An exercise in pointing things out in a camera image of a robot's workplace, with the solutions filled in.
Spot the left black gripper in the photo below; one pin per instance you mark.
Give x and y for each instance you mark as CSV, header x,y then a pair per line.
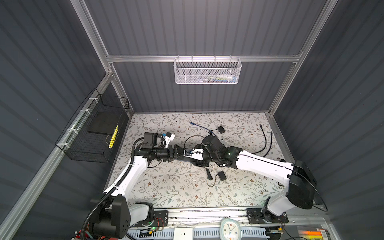
x,y
170,156

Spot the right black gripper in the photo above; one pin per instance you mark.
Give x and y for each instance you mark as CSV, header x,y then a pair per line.
x,y
201,146

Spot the small black power adapter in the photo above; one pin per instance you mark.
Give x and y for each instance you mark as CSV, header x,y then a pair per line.
x,y
219,130

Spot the large black power adapter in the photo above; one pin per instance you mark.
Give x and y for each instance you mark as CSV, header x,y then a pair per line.
x,y
211,180

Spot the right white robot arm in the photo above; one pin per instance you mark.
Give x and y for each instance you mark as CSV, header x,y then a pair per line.
x,y
299,184

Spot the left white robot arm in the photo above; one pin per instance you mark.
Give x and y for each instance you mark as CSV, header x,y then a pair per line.
x,y
110,216

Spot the yellow striped item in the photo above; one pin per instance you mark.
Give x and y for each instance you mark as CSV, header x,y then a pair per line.
x,y
113,138

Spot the black box in basket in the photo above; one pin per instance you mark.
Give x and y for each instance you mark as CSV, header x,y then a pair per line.
x,y
104,123

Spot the white desk clock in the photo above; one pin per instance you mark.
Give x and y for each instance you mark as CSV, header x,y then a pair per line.
x,y
230,230

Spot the white power socket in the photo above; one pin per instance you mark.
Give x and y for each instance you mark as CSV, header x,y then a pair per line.
x,y
183,234

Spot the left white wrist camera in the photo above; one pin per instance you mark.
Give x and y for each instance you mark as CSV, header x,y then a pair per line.
x,y
168,137

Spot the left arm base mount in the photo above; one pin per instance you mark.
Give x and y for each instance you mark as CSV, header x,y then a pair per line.
x,y
159,219

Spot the black wire basket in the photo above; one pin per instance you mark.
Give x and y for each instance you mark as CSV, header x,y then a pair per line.
x,y
79,145

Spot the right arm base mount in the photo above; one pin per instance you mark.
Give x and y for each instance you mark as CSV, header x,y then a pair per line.
x,y
259,216

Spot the white wire mesh basket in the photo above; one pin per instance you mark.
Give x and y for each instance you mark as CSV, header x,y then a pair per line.
x,y
207,72

